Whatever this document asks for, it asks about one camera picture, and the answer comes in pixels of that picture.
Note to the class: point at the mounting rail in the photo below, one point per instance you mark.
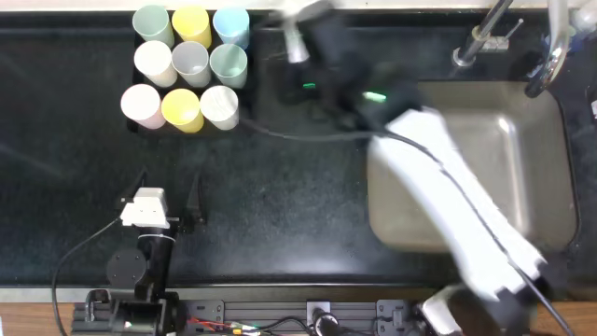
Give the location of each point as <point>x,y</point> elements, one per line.
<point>270,312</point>

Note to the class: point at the yellow cup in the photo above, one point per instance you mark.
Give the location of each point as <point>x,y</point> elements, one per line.
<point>179,106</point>
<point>190,23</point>

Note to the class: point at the steel tap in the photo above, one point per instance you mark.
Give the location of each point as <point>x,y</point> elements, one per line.
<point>480,32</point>

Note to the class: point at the white cup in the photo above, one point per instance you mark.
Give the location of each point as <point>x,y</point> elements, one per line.
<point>218,103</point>
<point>153,60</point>

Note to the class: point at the steel sink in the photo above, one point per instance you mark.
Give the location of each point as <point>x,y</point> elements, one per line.
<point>536,163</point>

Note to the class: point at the blue cup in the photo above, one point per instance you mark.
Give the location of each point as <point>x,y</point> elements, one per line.
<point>230,24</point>

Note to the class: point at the grey cup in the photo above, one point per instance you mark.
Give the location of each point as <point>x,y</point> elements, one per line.
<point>190,60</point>

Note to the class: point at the green cup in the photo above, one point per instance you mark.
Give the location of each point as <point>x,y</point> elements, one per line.
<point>227,63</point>
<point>151,23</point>

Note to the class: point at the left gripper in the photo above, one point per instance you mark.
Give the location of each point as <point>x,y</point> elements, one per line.
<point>179,224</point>

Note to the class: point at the pink cup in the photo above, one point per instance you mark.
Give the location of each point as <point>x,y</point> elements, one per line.
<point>140,102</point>

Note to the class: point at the blue soap bottle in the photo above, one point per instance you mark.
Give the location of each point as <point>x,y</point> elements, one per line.
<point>583,21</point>

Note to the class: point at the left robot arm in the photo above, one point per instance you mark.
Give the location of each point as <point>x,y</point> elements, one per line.
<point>156,261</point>

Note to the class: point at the black tray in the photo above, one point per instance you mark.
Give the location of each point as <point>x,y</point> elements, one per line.
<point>250,112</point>

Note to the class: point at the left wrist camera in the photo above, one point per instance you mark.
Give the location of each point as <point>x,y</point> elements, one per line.
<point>147,207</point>

